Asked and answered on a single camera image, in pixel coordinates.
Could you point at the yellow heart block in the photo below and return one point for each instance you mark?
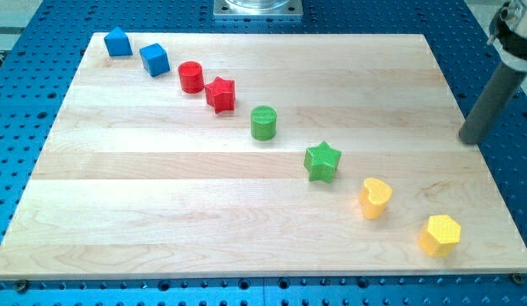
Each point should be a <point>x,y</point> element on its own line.
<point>374,197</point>

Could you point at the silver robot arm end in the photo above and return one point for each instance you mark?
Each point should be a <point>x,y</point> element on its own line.
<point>509,28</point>

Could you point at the green cylinder block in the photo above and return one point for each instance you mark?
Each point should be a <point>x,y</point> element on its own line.
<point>263,122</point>

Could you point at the green star block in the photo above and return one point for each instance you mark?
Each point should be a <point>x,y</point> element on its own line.
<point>321,162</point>

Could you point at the red star block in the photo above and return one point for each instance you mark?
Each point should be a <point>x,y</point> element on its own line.
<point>220,94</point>

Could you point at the wooden board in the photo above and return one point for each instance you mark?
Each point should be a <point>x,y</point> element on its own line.
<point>138,179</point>

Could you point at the red cylinder block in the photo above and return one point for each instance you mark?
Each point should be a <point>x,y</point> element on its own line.
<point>191,77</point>

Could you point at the blue cube block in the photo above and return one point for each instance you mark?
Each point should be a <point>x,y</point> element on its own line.
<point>154,59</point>

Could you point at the blue triangular prism block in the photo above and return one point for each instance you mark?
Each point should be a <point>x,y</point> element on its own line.
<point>117,43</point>

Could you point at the yellow hexagon block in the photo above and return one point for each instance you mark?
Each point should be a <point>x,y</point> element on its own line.
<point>439,235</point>

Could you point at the blue perforated table plate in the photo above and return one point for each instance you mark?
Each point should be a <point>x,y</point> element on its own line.
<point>52,40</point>

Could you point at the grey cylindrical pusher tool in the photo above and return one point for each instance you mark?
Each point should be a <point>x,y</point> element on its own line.
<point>497,93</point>

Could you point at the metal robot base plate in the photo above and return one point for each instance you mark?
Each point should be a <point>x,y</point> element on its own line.
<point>257,8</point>

